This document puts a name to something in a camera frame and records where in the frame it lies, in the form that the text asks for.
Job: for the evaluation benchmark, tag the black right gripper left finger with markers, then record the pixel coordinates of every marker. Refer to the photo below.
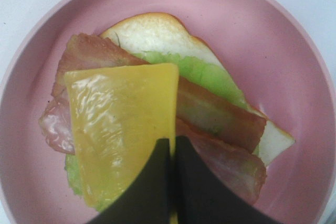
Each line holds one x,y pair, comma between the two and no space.
147,199

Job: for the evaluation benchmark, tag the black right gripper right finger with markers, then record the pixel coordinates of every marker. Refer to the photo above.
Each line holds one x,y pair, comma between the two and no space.
202,198

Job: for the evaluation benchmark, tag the yellow cheese slice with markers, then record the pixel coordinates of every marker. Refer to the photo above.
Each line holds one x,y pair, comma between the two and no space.
117,115

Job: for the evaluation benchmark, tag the green lettuce leaf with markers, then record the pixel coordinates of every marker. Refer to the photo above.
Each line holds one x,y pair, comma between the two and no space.
118,114

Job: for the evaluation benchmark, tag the brown bacon strip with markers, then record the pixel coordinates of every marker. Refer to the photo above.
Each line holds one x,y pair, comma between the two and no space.
206,96

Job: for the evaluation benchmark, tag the white bread slice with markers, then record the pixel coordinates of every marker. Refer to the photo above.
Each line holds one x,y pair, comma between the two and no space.
164,33

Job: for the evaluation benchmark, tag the pink bacon strip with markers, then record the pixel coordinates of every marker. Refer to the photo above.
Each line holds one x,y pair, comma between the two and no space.
240,171

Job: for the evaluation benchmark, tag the pink round plate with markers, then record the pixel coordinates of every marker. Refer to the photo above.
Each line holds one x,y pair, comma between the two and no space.
267,53

